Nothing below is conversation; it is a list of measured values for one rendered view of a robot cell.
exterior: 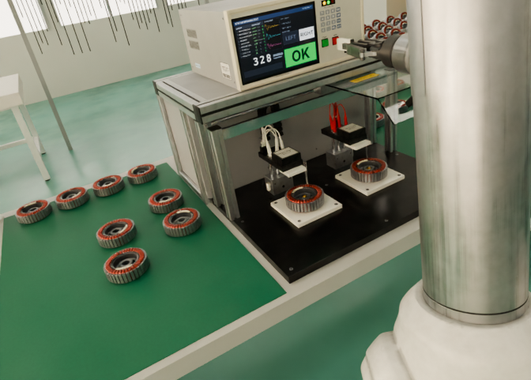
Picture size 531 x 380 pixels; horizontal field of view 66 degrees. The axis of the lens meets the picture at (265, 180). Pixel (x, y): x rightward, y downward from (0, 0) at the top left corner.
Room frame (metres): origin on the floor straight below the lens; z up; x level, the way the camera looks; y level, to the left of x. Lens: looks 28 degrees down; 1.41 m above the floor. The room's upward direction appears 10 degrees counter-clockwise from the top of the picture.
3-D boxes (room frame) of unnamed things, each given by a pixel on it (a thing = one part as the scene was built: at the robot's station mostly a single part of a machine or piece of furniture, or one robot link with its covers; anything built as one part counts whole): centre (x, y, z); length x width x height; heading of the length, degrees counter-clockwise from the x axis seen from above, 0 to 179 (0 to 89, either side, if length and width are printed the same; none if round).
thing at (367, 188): (1.10, -0.32, 0.78); 0.15 x 0.15 x 0.01; 25
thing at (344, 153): (1.23, -0.26, 0.80); 0.07 x 0.05 x 0.06; 115
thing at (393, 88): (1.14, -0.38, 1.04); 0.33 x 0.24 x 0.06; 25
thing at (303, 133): (1.28, -0.11, 0.92); 0.66 x 0.01 x 0.30; 115
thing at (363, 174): (1.10, -0.32, 0.80); 0.11 x 0.11 x 0.04
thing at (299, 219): (1.00, -0.10, 0.78); 0.15 x 0.15 x 0.01; 25
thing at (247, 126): (1.14, -0.17, 1.03); 0.62 x 0.01 x 0.03; 115
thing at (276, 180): (1.13, -0.04, 0.80); 0.07 x 0.05 x 0.06; 115
